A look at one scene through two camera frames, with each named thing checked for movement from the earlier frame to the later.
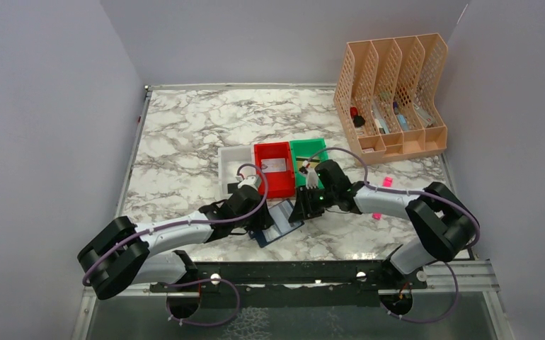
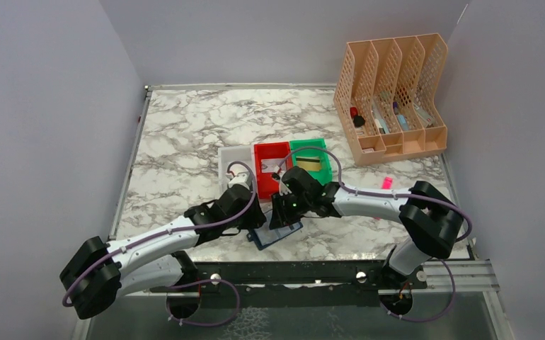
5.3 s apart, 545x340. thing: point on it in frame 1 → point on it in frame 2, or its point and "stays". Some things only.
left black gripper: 263,219 stays
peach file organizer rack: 389,91 stays
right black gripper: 303,208 → 280,217
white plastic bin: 230,158 stays
